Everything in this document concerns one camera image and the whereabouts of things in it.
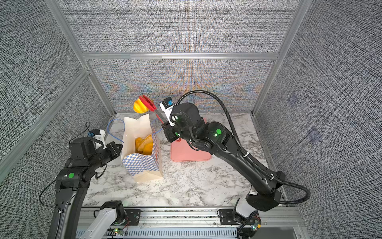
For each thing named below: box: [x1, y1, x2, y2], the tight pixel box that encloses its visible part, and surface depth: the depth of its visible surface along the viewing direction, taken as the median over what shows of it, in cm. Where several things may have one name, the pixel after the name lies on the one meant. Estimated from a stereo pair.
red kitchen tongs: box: [138, 94, 167, 124], surface depth 61 cm
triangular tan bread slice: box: [134, 133, 154, 156], surface depth 94 cm
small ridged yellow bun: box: [133, 98, 149, 114], surface depth 64 cm
